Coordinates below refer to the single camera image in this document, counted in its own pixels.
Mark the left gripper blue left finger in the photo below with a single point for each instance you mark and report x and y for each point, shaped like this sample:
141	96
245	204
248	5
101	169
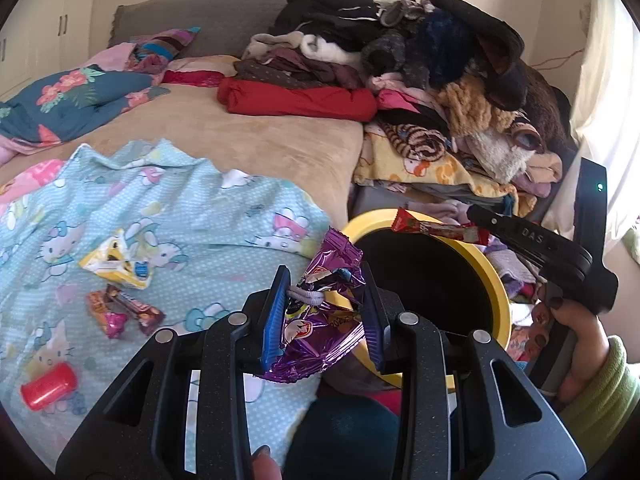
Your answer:
272	318

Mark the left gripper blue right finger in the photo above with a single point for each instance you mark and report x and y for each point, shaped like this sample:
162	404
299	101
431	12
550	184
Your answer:
375	320

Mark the purple snack wrapper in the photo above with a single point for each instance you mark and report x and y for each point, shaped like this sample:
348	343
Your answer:
320	323

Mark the red candy bar wrapper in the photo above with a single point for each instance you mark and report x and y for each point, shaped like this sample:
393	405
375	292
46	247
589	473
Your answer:
407	223

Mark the brown candy bar wrapper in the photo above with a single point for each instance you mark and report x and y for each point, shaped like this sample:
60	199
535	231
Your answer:
148	317

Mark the yellow white snack bag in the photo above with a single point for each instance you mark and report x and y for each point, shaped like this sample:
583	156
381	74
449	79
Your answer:
114	261

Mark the red cylindrical bottle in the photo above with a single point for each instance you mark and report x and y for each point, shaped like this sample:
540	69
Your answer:
49	387

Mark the orange pink candy wrapper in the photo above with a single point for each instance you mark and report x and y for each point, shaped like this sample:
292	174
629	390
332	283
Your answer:
111	322

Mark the green sleeve forearm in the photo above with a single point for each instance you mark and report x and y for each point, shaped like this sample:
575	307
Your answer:
598	415

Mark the yellow rimmed black trash bin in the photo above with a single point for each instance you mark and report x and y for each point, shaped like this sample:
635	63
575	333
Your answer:
452	284

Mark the right hand dark nails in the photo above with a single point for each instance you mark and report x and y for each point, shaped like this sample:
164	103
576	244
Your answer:
591	348

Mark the left hand painted nails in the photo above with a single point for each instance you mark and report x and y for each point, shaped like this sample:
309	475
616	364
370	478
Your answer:
264	466

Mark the yellow cartoon blanket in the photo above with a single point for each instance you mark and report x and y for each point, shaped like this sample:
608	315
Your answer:
379	163

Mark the beige bed blanket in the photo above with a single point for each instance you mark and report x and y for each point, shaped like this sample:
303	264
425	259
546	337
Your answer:
317	154

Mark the light blue hello kitty sheet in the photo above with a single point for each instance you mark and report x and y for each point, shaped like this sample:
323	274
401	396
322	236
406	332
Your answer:
205	239

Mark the pile of mixed clothes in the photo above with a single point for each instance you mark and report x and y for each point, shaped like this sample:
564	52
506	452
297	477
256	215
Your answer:
447	78

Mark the red folded garment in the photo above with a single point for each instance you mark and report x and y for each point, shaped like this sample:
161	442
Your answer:
254	98

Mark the red patterned pillow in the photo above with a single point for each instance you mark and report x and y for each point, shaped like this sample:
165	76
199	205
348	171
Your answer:
201	72

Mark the pink cartoon blanket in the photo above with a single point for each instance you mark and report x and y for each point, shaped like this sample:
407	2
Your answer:
30	180

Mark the striped purple pillow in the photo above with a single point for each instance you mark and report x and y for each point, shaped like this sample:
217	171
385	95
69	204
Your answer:
152	54

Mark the blue floral quilt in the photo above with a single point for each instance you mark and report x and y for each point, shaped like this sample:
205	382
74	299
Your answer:
63	107

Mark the grey headboard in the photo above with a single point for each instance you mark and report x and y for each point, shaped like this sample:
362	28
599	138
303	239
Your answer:
226	26

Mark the white wardrobe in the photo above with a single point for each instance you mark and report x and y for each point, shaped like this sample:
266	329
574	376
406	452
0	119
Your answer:
43	37

